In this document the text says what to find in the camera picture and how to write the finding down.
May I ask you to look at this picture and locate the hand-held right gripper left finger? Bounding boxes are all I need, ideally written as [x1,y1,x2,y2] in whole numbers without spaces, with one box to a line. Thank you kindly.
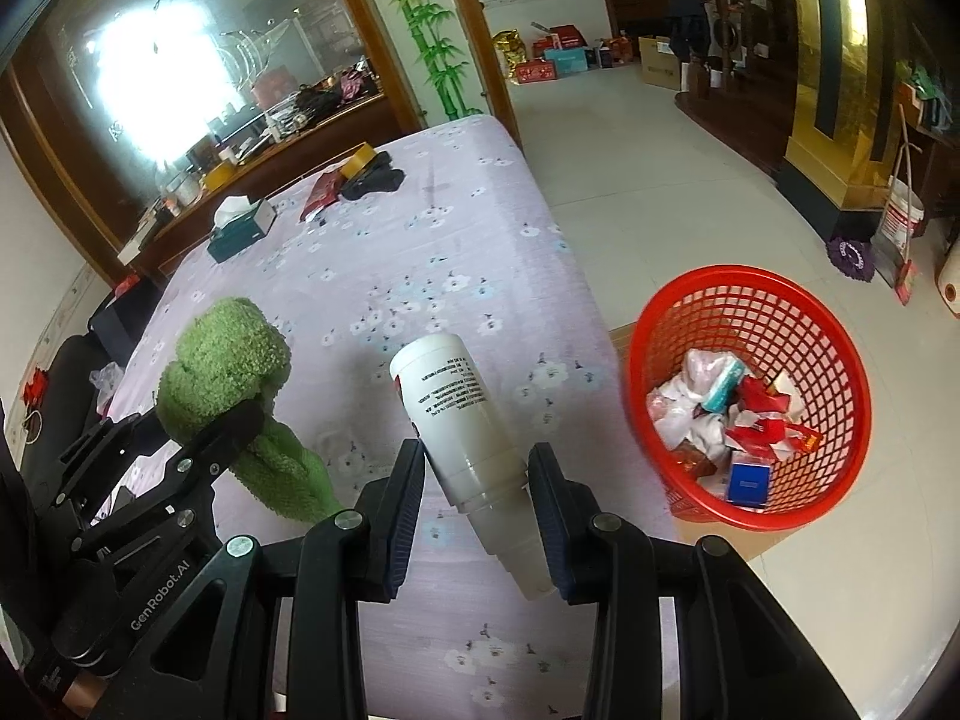
[127,439,427,720]

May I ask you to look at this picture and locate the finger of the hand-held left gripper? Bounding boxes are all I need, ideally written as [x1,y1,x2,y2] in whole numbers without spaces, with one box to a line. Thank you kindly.
[71,401,265,565]
[52,409,163,512]

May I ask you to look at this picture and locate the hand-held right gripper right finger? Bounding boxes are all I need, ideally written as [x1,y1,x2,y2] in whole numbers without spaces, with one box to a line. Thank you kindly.
[527,442,860,720]

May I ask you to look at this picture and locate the green fluffy towel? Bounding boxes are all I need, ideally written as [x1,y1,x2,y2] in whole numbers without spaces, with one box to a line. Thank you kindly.
[155,298,346,524]

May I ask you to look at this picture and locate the white plastic bottle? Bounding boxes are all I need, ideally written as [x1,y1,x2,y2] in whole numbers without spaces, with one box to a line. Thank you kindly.
[388,334,560,602]

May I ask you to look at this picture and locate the red plastic mesh basket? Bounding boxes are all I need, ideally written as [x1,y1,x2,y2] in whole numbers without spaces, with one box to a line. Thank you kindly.
[626,264,873,533]

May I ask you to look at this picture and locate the black chair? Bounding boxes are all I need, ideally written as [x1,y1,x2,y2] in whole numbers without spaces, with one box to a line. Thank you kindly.
[45,277,162,428]

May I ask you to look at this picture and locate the brown printed wrapper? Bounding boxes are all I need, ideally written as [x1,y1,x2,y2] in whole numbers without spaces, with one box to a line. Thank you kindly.
[667,441,725,481]

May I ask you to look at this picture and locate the white plastic bag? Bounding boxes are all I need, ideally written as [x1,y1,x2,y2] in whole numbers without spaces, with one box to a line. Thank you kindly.
[649,349,734,466]

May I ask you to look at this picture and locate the flat cardboard sheet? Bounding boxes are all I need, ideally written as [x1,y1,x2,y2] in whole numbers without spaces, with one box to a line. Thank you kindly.
[609,322,815,565]

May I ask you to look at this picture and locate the blue and white box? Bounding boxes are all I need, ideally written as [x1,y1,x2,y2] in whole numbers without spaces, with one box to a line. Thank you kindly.
[726,460,772,509]

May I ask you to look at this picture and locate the teal tissue box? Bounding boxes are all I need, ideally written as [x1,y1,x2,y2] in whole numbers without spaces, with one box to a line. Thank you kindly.
[206,196,275,263]

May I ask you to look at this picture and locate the teal printed packet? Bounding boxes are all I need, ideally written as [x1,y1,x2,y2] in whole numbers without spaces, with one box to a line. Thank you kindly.
[703,358,745,412]

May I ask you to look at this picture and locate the small red carton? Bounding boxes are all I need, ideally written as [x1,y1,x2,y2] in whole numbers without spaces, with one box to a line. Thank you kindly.
[721,420,820,466]

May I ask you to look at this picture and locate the red and yellow box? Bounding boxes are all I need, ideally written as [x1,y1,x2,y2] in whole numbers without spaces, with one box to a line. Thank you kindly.
[733,375,807,425]

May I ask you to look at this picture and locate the metal pot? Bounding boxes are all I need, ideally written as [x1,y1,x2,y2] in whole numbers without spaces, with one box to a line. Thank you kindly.
[163,171,202,207]

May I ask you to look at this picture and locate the purple floral tablecloth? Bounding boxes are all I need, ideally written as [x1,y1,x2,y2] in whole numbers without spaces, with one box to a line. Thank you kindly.
[97,116,680,720]

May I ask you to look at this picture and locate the dark red packet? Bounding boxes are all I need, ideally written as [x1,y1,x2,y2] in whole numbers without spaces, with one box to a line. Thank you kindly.
[300,169,343,223]

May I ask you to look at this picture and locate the wooden sideboard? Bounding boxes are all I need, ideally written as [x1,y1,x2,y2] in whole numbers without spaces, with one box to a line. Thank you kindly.
[116,94,406,286]

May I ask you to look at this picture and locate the black pouch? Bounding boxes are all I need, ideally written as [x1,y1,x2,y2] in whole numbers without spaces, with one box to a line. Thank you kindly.
[341,152,407,202]

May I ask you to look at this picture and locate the purple round mat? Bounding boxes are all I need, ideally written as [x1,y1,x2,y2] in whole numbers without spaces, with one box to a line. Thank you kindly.
[827,236,877,284]

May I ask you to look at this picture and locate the red broom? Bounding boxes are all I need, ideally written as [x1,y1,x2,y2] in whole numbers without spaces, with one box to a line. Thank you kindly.
[892,101,925,308]

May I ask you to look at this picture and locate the white roll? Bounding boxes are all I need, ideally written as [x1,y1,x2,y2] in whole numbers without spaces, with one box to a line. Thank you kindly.
[937,251,960,317]

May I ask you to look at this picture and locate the white plastic bucket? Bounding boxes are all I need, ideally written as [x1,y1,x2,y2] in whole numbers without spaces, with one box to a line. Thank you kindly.
[877,176,928,250]

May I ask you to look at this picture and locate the teal gift box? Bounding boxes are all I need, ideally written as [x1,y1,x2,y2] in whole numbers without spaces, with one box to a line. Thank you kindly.
[544,47,593,77]

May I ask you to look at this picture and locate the gold foil bag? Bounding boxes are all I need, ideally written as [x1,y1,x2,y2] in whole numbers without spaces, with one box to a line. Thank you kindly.
[491,28,530,85]

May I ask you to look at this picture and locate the cardboard box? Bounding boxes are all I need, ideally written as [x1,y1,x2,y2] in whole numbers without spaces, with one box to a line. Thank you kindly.
[637,34,685,91]

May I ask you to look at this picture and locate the dark jacket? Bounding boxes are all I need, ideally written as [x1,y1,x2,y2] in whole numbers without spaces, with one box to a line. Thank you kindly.
[670,0,712,61]

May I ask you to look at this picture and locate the gold and black pillar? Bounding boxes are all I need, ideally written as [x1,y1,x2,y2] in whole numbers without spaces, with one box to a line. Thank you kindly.
[775,0,912,241]

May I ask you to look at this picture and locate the wooden stair railing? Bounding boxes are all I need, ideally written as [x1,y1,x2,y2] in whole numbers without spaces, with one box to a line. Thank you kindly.
[675,0,796,122]

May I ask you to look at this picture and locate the wooden side cabinet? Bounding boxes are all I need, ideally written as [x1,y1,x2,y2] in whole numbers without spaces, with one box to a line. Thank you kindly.
[892,60,960,220]

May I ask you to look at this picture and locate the large wall mirror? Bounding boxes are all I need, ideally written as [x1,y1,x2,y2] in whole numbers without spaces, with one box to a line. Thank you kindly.
[0,0,428,271]

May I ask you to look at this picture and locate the green bamboo wall decal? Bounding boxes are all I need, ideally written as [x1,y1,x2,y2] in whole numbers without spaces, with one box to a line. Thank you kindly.
[371,0,482,121]

